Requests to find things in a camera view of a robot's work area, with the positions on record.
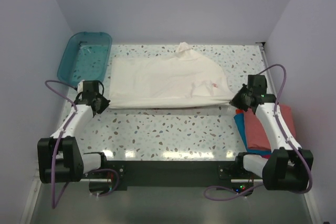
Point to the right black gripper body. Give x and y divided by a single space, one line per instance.
241 98

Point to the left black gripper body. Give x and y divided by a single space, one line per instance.
99 103

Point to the white t shirt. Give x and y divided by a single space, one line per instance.
183 79

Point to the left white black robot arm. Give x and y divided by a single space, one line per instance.
59 156

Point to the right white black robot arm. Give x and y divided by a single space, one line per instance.
289 166

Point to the red folded t shirt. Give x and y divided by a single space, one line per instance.
238 111

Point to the blue folded t shirt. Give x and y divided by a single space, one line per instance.
239 120

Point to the teal plastic bin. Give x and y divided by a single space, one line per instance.
85 58

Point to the pink folded t shirt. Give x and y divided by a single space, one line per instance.
255 134

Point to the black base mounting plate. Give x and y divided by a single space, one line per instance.
120 175

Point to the aluminium extrusion rail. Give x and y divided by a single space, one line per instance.
36 172

